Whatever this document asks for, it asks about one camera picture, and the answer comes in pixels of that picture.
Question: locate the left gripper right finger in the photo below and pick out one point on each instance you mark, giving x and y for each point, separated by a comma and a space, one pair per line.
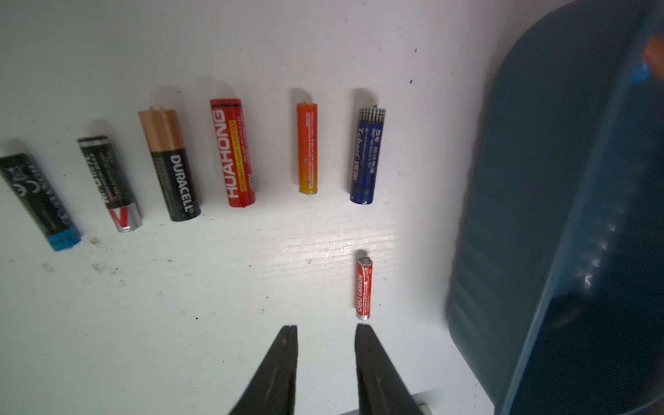
380, 388

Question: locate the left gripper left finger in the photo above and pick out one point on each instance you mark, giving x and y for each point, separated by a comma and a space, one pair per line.
272, 389

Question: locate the red battery second row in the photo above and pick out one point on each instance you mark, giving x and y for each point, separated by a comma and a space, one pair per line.
364, 280

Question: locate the teal plastic storage box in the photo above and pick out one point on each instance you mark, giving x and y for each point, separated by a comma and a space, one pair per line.
557, 297

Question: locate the black red slim battery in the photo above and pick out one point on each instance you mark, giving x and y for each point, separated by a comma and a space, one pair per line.
111, 182

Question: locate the dark blue battery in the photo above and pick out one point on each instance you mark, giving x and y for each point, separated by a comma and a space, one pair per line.
366, 154

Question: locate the red orange battery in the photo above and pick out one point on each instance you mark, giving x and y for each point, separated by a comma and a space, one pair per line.
307, 147

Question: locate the black teal battery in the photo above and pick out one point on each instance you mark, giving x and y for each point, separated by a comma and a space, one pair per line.
43, 205

